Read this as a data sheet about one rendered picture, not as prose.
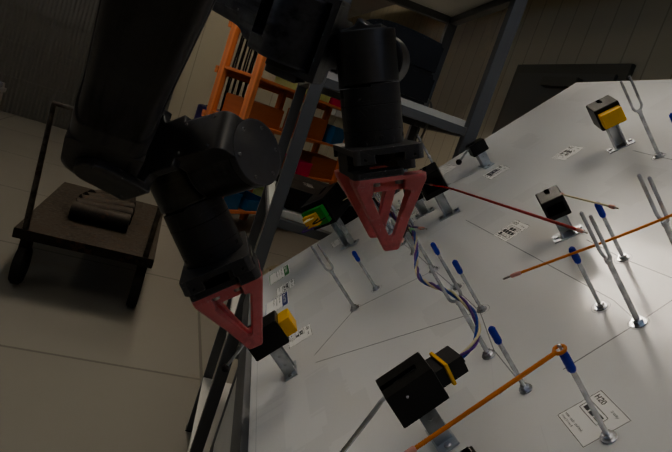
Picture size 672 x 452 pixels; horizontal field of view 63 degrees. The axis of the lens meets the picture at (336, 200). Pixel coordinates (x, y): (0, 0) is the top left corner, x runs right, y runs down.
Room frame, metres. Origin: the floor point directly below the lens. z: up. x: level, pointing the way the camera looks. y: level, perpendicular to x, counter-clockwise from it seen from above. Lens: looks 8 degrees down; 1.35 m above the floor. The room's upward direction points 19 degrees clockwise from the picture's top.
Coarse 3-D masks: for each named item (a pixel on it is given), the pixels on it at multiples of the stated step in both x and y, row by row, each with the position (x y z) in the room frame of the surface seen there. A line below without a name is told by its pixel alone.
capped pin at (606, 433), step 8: (560, 344) 0.45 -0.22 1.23; (568, 360) 0.45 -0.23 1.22; (568, 368) 0.45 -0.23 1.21; (576, 376) 0.45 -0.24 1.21; (584, 392) 0.45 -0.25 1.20; (592, 408) 0.46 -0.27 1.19; (600, 416) 0.46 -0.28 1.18; (600, 424) 0.46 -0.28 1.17; (608, 432) 0.46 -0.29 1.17; (600, 440) 0.46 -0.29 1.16; (608, 440) 0.46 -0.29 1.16
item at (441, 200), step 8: (424, 168) 1.15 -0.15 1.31; (432, 168) 1.11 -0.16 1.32; (432, 176) 1.09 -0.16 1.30; (440, 176) 1.09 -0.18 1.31; (424, 184) 1.12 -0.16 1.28; (440, 184) 1.11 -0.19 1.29; (424, 192) 1.10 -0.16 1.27; (432, 192) 1.09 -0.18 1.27; (440, 192) 1.09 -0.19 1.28; (440, 200) 1.14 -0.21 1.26; (440, 208) 1.12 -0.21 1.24; (448, 208) 1.14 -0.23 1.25; (456, 208) 1.14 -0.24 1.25; (440, 216) 1.15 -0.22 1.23; (448, 216) 1.13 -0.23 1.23
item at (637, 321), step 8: (584, 216) 0.57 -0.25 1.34; (592, 216) 0.55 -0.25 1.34; (592, 224) 0.55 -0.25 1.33; (592, 232) 0.57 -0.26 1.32; (600, 232) 0.55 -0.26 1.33; (600, 240) 0.55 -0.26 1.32; (600, 248) 0.57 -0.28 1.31; (608, 248) 0.56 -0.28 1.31; (608, 256) 0.56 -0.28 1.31; (608, 264) 0.57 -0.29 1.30; (616, 272) 0.57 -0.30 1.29; (616, 280) 0.57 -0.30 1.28; (624, 288) 0.57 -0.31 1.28; (624, 296) 0.57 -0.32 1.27; (632, 304) 0.57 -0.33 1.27; (632, 312) 0.57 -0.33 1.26; (632, 320) 0.58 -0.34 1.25; (640, 320) 0.57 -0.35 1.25
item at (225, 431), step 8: (232, 392) 1.36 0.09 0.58; (232, 400) 1.31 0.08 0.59; (232, 408) 1.26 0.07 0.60; (224, 416) 1.36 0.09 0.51; (232, 416) 1.21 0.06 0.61; (224, 424) 1.31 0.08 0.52; (224, 432) 1.26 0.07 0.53; (216, 440) 1.36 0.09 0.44; (224, 440) 1.21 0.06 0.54; (216, 448) 1.31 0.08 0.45; (224, 448) 1.17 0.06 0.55
